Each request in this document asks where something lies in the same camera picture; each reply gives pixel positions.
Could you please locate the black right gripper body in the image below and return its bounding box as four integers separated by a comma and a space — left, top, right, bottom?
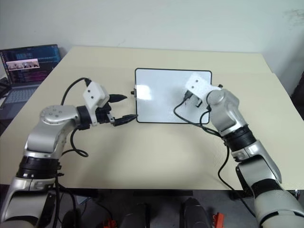
187, 91, 203, 108

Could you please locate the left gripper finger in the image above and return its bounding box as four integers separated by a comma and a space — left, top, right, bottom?
113, 114, 139, 127
108, 94, 127, 104

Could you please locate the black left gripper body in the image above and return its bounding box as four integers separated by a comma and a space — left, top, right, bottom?
95, 102, 115, 125

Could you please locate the black-framed tabletop whiteboard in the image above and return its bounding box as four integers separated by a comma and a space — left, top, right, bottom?
131, 67, 224, 124

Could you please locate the open grey laptop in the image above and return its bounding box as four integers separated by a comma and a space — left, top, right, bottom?
0, 43, 60, 110

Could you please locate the dark rounded shape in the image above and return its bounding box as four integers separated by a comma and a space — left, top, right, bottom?
180, 196, 210, 228

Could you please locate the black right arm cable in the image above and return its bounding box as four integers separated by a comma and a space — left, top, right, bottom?
173, 91, 257, 214

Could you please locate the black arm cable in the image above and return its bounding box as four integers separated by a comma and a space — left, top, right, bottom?
60, 77, 93, 158
173, 91, 257, 214

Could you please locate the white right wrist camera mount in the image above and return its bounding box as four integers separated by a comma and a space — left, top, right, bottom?
184, 73, 223, 102

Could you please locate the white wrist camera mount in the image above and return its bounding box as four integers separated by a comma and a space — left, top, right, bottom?
184, 73, 223, 102
82, 81, 110, 126

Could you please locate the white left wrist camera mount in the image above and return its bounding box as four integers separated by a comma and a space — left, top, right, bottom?
82, 81, 110, 126

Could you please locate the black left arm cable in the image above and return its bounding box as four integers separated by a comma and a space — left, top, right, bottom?
60, 77, 93, 158

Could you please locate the black table frame bar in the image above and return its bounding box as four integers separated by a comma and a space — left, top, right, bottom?
132, 189, 193, 197

